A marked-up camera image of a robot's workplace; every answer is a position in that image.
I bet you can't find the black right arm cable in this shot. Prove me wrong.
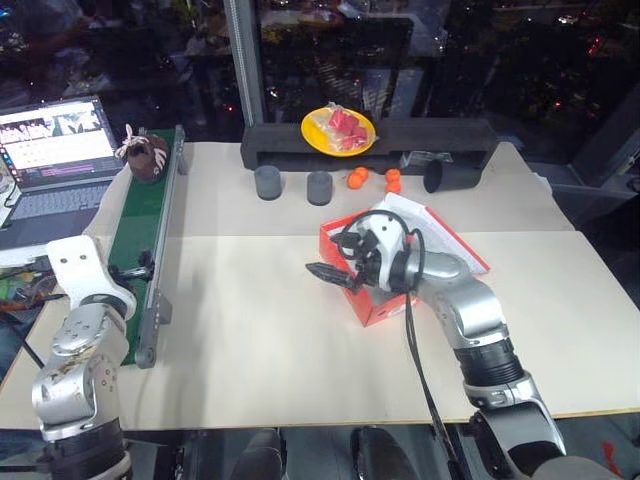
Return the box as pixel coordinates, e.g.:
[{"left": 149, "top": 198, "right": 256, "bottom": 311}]
[{"left": 331, "top": 208, "right": 469, "bottom": 480}]

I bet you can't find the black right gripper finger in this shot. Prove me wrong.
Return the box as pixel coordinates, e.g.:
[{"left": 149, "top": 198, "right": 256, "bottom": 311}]
[
  {"left": 305, "top": 261, "right": 361, "bottom": 294},
  {"left": 330, "top": 230, "right": 360, "bottom": 259}
]

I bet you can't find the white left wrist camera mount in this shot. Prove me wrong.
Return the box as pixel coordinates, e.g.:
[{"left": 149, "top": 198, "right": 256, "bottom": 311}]
[{"left": 46, "top": 234, "right": 138, "bottom": 322}]

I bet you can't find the colourful clutter pile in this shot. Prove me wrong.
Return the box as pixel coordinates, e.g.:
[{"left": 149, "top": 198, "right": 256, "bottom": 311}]
[{"left": 0, "top": 264, "right": 67, "bottom": 314}]

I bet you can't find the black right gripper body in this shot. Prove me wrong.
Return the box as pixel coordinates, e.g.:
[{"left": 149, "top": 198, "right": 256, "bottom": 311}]
[{"left": 354, "top": 227, "right": 385, "bottom": 295}]

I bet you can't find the green conveyor belt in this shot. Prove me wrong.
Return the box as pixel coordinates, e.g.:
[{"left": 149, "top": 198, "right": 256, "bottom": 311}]
[{"left": 106, "top": 125, "right": 189, "bottom": 370}]

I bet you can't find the open laptop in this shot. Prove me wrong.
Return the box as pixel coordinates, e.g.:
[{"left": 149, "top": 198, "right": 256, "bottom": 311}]
[{"left": 0, "top": 96, "right": 125, "bottom": 251}]

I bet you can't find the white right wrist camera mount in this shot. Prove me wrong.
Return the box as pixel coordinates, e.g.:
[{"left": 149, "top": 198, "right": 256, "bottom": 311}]
[{"left": 366, "top": 213, "right": 410, "bottom": 292}]

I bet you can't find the bag of red blocks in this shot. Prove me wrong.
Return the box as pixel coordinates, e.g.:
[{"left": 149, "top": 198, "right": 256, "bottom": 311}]
[{"left": 315, "top": 102, "right": 374, "bottom": 152}]

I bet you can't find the dark rounded shape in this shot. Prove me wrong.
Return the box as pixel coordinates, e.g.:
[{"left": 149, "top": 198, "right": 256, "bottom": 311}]
[
  {"left": 349, "top": 425, "right": 419, "bottom": 480},
  {"left": 238, "top": 428, "right": 282, "bottom": 480}
]

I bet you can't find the orange shoebox with white lid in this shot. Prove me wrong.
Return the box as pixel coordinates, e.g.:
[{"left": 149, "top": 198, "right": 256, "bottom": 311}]
[{"left": 318, "top": 192, "right": 492, "bottom": 329}]

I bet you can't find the black cup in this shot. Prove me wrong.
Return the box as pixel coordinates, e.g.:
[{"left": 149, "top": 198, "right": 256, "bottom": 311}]
[{"left": 422, "top": 159, "right": 484, "bottom": 195}]

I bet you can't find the brown plush toy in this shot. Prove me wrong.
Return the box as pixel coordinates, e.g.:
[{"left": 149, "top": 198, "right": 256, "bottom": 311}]
[{"left": 115, "top": 124, "right": 171, "bottom": 188}]

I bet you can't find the yellow plate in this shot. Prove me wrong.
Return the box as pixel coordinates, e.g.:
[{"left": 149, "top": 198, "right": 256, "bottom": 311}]
[{"left": 300, "top": 106, "right": 378, "bottom": 158}]

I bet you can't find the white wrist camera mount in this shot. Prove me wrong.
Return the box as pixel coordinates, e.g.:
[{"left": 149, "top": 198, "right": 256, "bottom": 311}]
[
  {"left": 46, "top": 234, "right": 138, "bottom": 322},
  {"left": 366, "top": 213, "right": 410, "bottom": 292}
]

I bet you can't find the grey foam cylinder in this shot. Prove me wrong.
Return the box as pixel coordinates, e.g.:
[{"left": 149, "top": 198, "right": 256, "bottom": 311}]
[
  {"left": 253, "top": 165, "right": 284, "bottom": 202},
  {"left": 305, "top": 170, "right": 334, "bottom": 207}
]

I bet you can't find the grey metal pillar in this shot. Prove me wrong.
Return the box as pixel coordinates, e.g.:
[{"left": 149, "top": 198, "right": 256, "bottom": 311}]
[{"left": 222, "top": 0, "right": 267, "bottom": 127}]

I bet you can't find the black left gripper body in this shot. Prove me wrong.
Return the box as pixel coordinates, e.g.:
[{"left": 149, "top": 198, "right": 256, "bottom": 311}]
[{"left": 106, "top": 264, "right": 137, "bottom": 297}]

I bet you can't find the black foam block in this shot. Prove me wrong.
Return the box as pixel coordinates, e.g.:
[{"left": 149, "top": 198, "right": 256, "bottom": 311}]
[{"left": 240, "top": 117, "right": 499, "bottom": 172}]

